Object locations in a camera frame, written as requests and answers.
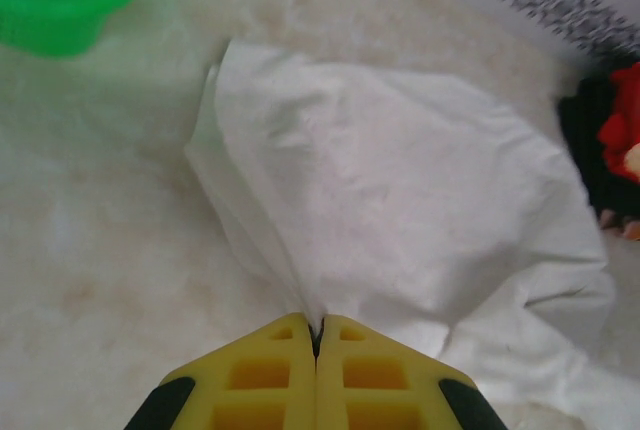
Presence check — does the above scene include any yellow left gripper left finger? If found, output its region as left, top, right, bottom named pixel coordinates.
left=130, top=312, right=317, bottom=430

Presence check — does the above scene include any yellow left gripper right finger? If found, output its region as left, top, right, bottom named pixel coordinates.
left=314, top=314, right=509, bottom=430

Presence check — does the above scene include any white t-shirt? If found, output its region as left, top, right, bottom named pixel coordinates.
left=182, top=38, right=640, bottom=430

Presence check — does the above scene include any red teddy bear t-shirt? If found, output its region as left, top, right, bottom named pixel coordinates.
left=597, top=62, right=640, bottom=181

